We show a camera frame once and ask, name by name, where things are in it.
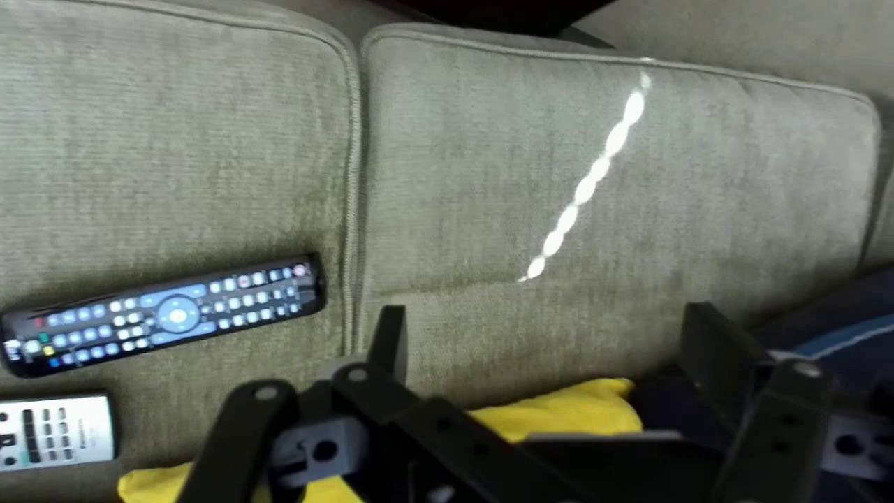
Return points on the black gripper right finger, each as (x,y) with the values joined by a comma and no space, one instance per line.
(773,409)

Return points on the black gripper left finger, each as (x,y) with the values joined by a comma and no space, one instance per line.
(438,436)

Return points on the grey-brown fabric sofa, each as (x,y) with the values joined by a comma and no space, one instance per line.
(560,184)

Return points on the silver Panasonic remote control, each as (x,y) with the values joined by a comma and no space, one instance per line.
(58,430)

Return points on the glossy black remote control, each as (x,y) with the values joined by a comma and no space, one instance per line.
(163,313)

